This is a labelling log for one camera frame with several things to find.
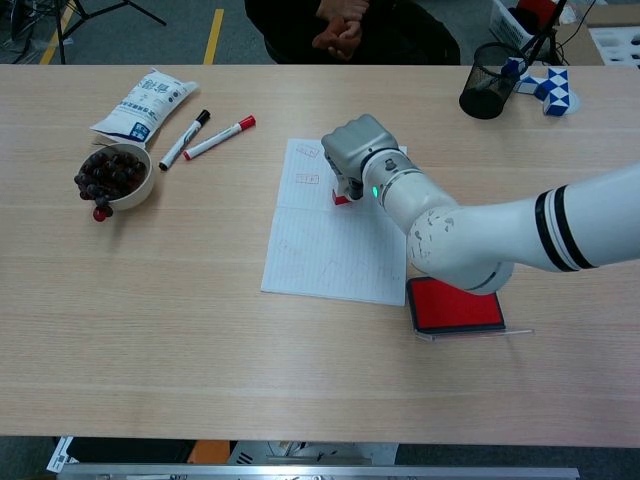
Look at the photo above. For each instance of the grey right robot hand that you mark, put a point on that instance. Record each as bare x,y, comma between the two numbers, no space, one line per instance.
357,142

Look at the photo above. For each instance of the bare bystander hand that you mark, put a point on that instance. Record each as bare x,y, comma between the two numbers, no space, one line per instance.
345,11
332,42

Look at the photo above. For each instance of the red and white stamp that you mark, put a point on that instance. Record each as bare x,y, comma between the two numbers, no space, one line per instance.
341,199

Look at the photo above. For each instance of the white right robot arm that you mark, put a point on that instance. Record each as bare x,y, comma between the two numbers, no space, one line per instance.
500,225

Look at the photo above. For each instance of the open lined notebook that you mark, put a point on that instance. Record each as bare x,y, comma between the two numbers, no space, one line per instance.
320,250

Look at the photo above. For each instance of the red capped whiteboard marker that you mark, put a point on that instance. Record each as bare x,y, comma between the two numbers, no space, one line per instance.
220,137

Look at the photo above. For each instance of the black mesh pen holder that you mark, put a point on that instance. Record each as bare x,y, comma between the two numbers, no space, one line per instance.
486,87

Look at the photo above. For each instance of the black capped whiteboard marker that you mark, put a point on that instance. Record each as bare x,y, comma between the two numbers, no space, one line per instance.
184,141

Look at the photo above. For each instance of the red ink pad black case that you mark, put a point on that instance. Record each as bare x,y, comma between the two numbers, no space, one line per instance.
445,312

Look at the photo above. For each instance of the brown cardboard box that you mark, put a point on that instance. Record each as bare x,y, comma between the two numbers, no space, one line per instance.
580,47

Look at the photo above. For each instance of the white plastic basket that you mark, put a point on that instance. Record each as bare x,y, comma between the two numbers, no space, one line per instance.
509,25

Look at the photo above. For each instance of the red object in basket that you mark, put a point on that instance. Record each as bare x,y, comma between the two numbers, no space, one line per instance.
537,7

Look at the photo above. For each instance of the white printed salt bag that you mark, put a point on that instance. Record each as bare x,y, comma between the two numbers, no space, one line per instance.
145,102

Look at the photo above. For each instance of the blue white snake puzzle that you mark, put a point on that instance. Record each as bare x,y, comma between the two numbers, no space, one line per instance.
556,92

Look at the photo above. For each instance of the cream round bowl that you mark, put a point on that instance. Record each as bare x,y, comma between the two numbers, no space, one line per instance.
137,195

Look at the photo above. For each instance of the dark purple grape bunch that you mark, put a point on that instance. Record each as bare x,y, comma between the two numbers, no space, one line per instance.
110,175

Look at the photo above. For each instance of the small red berry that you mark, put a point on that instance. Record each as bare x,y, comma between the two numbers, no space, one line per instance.
101,214

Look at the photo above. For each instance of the black tripod stand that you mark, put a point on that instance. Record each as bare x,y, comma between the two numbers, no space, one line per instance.
60,30

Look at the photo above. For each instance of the white foam tray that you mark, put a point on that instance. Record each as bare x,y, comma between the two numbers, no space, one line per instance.
620,42

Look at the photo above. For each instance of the orange object under table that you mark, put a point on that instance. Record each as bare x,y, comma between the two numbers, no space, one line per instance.
210,451

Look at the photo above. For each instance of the white paper label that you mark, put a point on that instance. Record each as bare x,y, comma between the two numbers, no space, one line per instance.
60,452

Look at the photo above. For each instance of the black camera tripod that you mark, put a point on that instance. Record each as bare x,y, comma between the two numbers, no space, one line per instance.
542,35

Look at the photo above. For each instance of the aluminium profile rail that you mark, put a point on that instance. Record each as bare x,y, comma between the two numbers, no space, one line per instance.
320,472

